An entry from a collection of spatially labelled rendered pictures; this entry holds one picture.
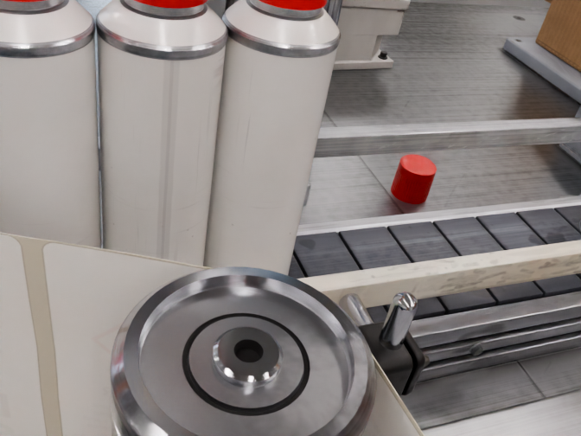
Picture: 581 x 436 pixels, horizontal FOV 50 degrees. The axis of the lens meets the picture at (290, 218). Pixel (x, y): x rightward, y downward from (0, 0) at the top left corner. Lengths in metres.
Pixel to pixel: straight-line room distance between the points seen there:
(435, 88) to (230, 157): 0.54
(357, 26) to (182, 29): 0.54
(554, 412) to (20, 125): 0.29
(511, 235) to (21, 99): 0.35
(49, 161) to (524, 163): 0.53
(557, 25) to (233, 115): 0.75
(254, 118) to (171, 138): 0.04
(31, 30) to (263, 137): 0.10
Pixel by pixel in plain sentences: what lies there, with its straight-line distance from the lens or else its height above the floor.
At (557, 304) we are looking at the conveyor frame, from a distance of 0.44.
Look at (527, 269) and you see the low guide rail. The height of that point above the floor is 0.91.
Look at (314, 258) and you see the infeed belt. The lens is 0.40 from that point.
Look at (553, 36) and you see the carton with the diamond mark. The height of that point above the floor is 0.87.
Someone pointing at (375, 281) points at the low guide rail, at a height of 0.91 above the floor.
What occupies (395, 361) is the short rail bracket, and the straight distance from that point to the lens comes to 0.30.
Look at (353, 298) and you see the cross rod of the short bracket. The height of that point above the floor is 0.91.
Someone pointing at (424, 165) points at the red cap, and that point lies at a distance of 0.56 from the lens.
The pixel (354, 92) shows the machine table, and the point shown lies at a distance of 0.74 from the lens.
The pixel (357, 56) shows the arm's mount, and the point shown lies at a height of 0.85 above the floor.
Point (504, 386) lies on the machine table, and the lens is 0.44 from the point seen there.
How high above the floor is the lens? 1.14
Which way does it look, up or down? 37 degrees down
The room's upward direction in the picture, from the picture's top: 12 degrees clockwise
